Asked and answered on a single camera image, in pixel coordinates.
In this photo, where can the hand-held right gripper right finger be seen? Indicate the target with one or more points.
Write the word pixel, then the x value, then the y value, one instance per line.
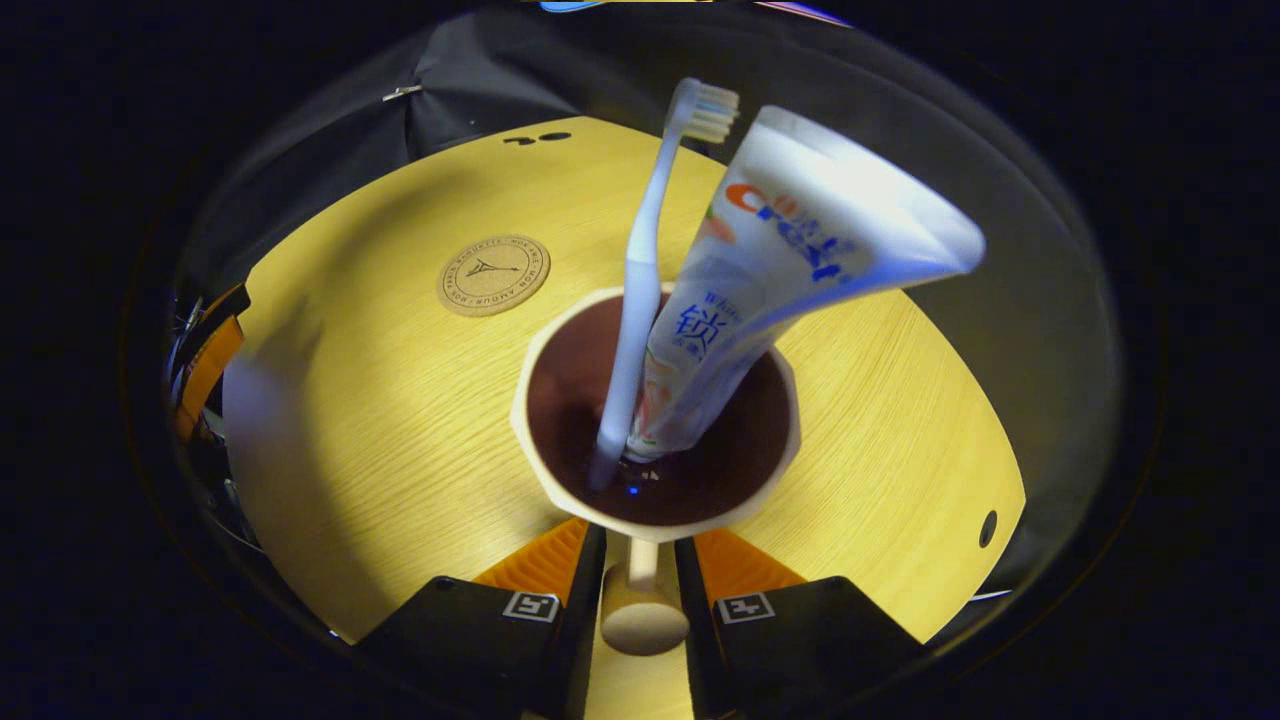
pixel 695 640

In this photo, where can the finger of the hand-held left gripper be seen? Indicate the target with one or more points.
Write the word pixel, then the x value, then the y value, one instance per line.
pixel 210 370

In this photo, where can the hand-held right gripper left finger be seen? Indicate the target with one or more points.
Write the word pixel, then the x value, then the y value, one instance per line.
pixel 575 640

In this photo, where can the round cork coaster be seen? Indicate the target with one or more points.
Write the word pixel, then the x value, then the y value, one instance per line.
pixel 493 275

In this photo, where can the pale blue toothbrush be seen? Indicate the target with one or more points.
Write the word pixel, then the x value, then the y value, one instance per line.
pixel 640 290

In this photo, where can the white toothpaste tube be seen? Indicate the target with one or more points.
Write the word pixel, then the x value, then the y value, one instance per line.
pixel 800 230

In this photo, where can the light wooden desktop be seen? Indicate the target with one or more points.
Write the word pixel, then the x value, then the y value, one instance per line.
pixel 380 420

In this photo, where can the silver cloth clip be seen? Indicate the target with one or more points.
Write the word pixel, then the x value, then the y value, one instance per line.
pixel 402 93

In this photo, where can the black backdrop cloth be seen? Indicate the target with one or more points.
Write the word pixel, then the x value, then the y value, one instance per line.
pixel 560 70

